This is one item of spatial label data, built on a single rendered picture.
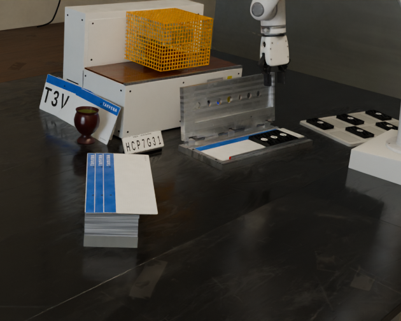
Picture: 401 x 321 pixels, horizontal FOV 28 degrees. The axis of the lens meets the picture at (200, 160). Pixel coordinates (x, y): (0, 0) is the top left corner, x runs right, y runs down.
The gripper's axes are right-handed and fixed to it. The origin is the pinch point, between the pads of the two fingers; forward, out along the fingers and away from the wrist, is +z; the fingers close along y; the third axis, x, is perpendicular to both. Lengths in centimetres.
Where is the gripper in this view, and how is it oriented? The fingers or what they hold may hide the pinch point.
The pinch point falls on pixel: (274, 79)
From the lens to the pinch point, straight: 275.2
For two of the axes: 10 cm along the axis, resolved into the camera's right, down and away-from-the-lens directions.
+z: 0.4, 9.7, 2.4
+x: -6.6, -1.5, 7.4
